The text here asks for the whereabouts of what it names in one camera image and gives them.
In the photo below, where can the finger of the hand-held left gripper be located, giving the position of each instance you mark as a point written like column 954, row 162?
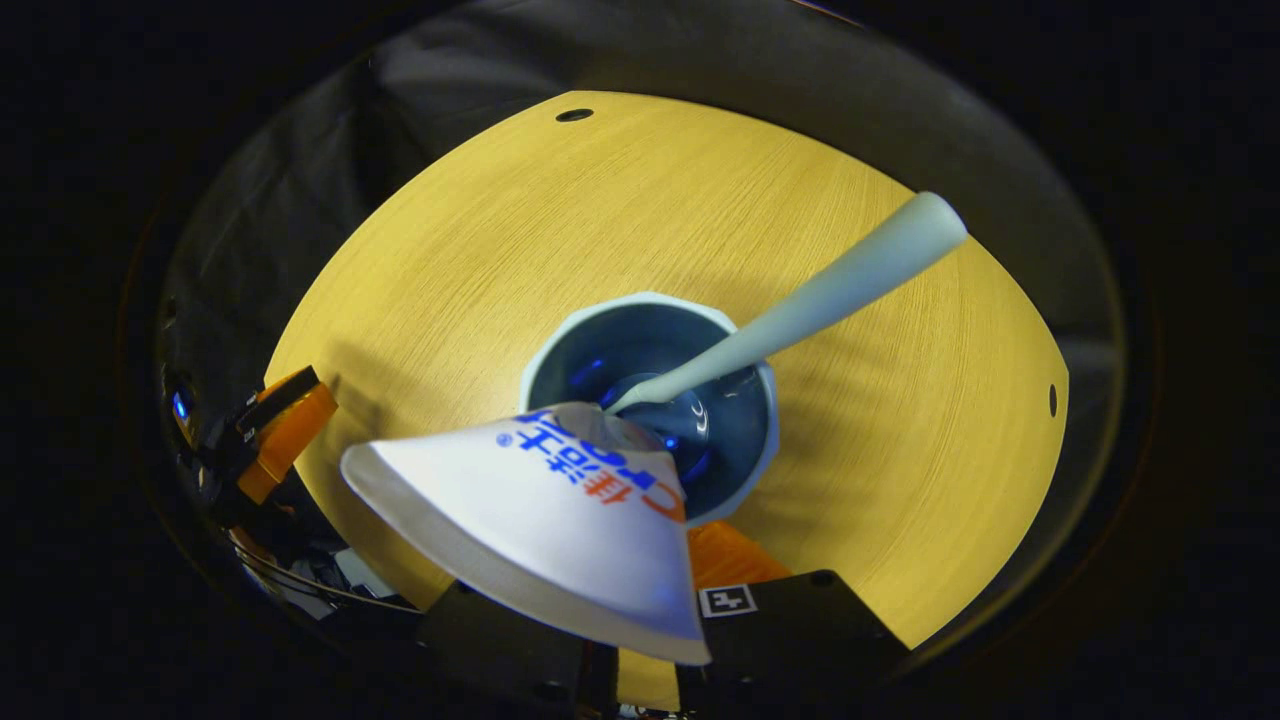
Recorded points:
column 290, row 430

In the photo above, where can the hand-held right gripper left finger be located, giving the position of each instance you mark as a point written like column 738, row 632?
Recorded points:
column 500, row 650

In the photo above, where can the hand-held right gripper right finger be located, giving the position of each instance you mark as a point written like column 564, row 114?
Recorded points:
column 800, row 640

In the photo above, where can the white toothpaste tube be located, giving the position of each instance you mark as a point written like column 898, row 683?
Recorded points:
column 560, row 540

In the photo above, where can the pale green toothbrush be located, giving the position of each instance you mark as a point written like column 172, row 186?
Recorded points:
column 850, row 280

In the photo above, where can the black backdrop cloth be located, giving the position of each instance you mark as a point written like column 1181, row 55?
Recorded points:
column 700, row 60

